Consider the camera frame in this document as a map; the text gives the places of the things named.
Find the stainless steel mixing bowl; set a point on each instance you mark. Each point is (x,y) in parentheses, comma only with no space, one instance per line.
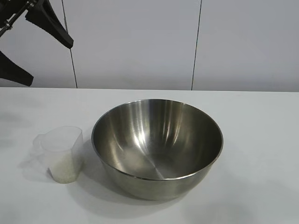
(151,144)

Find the white rice grains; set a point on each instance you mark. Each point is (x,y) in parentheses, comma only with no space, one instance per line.
(64,169)

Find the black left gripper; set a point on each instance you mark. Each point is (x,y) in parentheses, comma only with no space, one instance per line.
(9,22)

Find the clear plastic measuring cup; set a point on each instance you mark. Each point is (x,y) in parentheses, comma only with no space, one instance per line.
(70,144)

